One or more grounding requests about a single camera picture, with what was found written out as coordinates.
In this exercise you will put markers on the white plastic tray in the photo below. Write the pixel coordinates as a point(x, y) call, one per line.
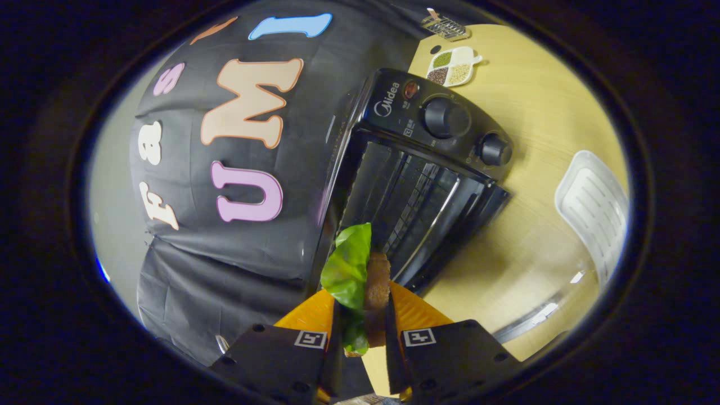
point(593, 208)

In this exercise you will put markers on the white divided seed dish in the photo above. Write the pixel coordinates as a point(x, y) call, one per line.
point(453, 67)

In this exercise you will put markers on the black backdrop cloth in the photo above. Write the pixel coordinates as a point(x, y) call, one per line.
point(185, 264)

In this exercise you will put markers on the black toaster oven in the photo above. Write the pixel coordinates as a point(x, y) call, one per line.
point(394, 112)

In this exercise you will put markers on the lettuce sandwich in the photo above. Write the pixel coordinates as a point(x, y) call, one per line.
point(351, 264)

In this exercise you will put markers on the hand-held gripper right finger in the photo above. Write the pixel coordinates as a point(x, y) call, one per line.
point(394, 363)

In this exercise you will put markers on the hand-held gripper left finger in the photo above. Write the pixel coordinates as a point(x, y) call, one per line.
point(270, 360)

